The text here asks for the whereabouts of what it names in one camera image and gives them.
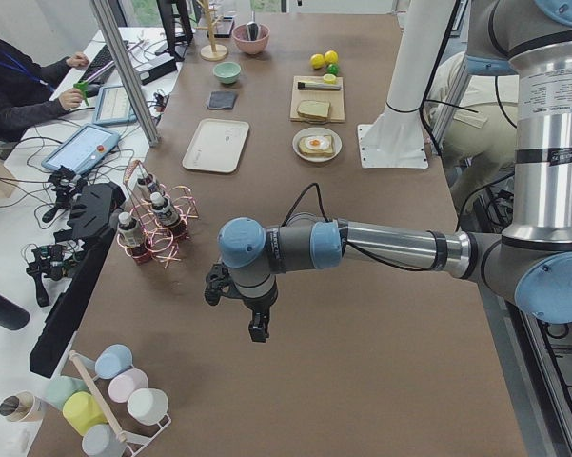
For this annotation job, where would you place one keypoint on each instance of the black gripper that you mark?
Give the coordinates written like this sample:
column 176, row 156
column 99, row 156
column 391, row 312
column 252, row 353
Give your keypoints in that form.
column 257, row 307

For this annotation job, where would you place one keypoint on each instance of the white round plate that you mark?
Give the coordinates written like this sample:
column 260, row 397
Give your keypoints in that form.
column 337, row 143

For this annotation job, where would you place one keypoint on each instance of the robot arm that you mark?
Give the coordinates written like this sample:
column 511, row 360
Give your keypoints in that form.
column 529, row 264

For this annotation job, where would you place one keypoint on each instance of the cream rectangular tray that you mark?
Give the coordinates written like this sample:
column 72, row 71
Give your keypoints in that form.
column 216, row 146

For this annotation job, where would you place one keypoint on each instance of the white cup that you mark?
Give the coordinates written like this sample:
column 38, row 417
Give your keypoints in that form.
column 148, row 406

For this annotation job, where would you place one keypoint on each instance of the tea bottle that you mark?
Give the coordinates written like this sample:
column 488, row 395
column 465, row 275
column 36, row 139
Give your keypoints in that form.
column 129, row 230
column 163, row 210
column 149, row 184

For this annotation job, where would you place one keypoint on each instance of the blue cup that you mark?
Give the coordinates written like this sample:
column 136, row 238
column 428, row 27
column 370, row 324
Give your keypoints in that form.
column 114, row 360

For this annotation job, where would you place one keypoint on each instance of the pink cup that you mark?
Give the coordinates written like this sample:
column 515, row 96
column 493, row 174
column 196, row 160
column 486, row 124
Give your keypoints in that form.
column 122, row 386

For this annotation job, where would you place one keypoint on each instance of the bottom bread slice with egg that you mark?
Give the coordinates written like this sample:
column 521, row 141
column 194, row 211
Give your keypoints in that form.
column 316, row 145

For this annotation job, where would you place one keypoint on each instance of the grey cup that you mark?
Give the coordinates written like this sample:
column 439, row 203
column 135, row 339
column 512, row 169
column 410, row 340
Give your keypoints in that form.
column 100, row 441

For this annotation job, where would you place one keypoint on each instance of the yellow cup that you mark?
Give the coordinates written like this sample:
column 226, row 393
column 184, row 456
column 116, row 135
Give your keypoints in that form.
column 82, row 412

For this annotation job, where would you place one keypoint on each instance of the black bar device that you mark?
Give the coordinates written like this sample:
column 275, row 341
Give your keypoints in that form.
column 92, row 220

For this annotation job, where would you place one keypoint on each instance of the green cup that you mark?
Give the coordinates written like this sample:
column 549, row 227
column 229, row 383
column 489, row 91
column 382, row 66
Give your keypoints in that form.
column 61, row 388

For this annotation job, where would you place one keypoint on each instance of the black handheld gripper near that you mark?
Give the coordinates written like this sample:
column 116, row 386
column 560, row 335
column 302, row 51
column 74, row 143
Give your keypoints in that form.
column 53, row 262

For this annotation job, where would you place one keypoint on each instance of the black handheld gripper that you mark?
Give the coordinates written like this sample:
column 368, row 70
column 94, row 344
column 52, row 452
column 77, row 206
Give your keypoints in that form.
column 66, row 184
column 53, row 262

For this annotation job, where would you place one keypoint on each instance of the grey folded cloth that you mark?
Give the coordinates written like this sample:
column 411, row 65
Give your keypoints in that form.
column 222, row 100

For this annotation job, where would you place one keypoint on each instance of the black handheld gripper far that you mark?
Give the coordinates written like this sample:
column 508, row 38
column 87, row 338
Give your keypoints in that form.
column 66, row 184

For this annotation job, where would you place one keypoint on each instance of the steel muddler black tip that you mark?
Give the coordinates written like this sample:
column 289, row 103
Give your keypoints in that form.
column 313, row 85

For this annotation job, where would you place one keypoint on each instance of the blue teach pendant near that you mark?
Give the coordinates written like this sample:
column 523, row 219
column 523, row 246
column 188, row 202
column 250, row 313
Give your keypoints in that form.
column 83, row 150

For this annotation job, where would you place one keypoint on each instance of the blue teach pendant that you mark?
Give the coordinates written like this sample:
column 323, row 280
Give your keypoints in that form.
column 83, row 150
column 113, row 107

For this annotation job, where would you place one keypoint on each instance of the mint green bowl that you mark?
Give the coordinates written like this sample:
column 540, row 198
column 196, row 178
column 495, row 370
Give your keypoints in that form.
column 227, row 73

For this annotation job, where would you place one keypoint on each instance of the paper cup with steel insert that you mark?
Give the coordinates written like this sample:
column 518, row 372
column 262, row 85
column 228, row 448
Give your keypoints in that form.
column 23, row 407

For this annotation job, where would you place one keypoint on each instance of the half lemon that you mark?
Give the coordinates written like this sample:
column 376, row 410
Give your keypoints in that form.
column 330, row 79

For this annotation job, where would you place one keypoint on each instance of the blue teach pendant far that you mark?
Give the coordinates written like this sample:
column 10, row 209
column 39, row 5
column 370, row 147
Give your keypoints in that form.
column 113, row 107

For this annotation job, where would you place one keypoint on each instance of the black water bottle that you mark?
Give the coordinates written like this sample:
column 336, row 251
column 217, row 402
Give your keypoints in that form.
column 12, row 317

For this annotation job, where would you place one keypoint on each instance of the yellow lemon near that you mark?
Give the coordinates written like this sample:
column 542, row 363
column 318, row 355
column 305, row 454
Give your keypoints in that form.
column 317, row 61

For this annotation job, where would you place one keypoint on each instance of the yellow lemon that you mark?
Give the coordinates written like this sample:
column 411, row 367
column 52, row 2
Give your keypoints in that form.
column 331, row 57
column 317, row 61

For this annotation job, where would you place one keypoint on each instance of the wooden mug tree stand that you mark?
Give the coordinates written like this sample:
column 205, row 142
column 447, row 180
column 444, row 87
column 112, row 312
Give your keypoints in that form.
column 213, row 52

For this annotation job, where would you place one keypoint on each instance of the yellow lemon far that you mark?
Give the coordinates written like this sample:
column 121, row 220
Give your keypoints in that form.
column 331, row 57

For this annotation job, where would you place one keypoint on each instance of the pink bowl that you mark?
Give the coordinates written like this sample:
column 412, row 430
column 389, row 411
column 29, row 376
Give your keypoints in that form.
column 251, row 47

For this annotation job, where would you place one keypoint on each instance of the green clamp tool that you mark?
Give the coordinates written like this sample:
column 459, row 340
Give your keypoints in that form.
column 82, row 86

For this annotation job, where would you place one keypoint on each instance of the copper wire bottle rack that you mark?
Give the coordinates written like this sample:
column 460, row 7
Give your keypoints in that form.
column 160, row 244

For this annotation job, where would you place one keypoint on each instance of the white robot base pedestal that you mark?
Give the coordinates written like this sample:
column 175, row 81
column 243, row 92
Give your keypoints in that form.
column 396, row 138

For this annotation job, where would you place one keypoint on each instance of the aluminium frame post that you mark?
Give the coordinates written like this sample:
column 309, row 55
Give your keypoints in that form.
column 129, row 77

